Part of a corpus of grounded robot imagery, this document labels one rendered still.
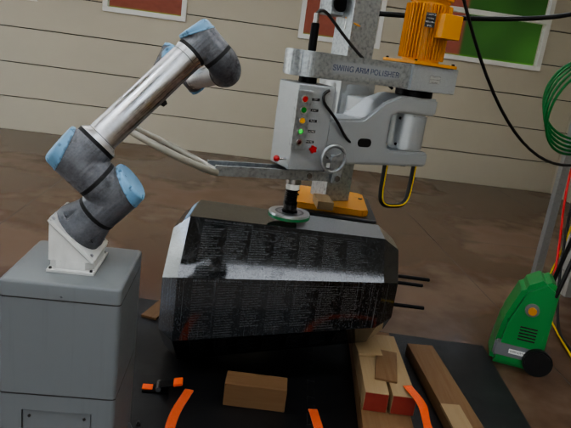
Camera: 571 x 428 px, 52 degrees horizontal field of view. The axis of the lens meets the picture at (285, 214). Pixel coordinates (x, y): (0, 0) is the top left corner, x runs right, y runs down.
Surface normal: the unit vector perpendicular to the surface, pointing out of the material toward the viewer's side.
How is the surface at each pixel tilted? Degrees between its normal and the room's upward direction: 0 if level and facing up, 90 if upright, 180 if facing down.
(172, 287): 90
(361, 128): 90
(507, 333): 90
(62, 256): 90
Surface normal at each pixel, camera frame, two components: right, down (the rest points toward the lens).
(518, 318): -0.29, 0.22
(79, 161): 0.37, 0.17
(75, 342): 0.06, 0.28
